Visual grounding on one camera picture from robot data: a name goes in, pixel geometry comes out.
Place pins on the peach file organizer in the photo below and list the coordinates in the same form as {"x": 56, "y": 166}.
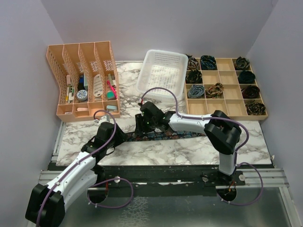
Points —
{"x": 74, "y": 66}

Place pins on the rolled striped brown tie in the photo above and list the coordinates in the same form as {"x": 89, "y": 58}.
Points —
{"x": 193, "y": 64}

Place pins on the black metal base rail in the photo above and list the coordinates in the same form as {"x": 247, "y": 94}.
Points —
{"x": 155, "y": 189}

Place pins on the rolled black gold tie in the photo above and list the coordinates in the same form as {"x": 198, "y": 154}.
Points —
{"x": 255, "y": 108}

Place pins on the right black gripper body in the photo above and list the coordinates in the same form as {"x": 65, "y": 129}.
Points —
{"x": 149, "y": 125}

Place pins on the wooden compartment tray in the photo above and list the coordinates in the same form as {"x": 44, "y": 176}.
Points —
{"x": 231, "y": 102}

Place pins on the rolled teal dark tie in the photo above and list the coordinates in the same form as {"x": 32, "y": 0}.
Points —
{"x": 208, "y": 62}

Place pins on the rolled gold paisley tie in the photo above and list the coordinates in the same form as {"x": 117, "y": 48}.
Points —
{"x": 214, "y": 91}

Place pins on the rolled dark red tie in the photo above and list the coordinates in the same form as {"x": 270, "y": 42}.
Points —
{"x": 250, "y": 92}

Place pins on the navy floral tie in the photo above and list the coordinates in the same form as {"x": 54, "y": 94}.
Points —
{"x": 168, "y": 135}

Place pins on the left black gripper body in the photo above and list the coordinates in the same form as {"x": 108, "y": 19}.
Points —
{"x": 117, "y": 138}

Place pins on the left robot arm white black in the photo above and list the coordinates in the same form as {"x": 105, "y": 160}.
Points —
{"x": 48, "y": 203}

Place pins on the teal eraser block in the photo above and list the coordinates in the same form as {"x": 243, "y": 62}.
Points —
{"x": 111, "y": 95}

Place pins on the rolled blue grey tie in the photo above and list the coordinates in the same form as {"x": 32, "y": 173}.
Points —
{"x": 196, "y": 91}

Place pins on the aluminium frame rail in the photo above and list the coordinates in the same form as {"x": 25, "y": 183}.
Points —
{"x": 244, "y": 177}

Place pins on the white plastic basket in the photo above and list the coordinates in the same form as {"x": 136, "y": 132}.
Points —
{"x": 163, "y": 70}

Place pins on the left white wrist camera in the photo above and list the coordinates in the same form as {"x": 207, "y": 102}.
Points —
{"x": 102, "y": 119}

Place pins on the rolled dark olive tie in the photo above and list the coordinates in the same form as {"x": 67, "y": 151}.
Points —
{"x": 194, "y": 77}

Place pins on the white perforated card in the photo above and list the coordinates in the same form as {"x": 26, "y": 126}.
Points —
{"x": 97, "y": 86}

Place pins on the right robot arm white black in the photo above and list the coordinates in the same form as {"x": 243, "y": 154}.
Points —
{"x": 223, "y": 133}

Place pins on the round blue patterned tin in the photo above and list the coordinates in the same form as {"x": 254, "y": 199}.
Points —
{"x": 82, "y": 95}

